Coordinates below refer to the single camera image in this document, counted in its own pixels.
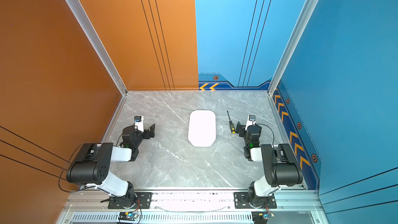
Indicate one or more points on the circuit board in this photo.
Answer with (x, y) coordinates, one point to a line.
(262, 217)
(128, 218)

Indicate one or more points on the right circuit board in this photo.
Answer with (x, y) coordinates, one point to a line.
(262, 217)

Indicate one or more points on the white plastic bin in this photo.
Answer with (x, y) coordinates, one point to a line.
(202, 128)

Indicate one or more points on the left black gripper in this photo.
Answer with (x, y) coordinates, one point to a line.
(145, 132)

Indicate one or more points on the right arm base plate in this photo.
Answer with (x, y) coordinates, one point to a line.
(243, 200)

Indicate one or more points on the aluminium front rail frame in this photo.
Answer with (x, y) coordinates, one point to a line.
(194, 206)

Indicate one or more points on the left circuit board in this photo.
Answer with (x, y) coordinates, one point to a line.
(128, 218)

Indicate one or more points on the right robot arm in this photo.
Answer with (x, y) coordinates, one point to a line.
(280, 166)

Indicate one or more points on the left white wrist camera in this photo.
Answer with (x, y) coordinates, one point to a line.
(138, 123)

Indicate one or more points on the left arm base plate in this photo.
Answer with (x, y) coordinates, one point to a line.
(141, 200)

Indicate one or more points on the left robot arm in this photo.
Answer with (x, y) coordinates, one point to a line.
(91, 166)

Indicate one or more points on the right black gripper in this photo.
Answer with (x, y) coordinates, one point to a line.
(242, 130)

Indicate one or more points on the black yellow screwdriver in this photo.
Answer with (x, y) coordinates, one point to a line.
(232, 127)

